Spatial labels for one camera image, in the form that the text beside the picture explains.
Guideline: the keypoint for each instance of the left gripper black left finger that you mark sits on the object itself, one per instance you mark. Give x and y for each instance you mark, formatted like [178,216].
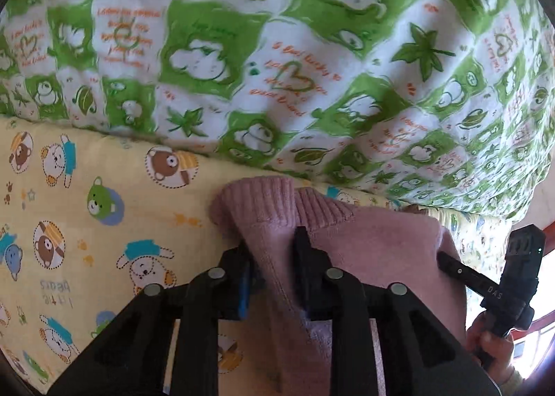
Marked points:
[165,341]

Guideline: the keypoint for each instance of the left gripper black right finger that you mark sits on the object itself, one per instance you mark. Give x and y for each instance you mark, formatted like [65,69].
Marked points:
[383,339]

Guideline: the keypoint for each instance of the right hand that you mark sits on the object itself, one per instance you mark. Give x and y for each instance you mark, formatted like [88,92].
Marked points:
[500,349]

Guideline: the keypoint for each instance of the yellow cartoon bear bedsheet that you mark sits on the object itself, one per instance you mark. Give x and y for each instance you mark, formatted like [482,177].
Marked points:
[84,226]

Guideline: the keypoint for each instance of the green checkered quilt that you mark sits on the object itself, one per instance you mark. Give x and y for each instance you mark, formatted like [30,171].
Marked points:
[448,103]

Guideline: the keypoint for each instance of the wooden window frame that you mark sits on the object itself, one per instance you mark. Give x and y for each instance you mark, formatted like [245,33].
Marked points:
[536,325]

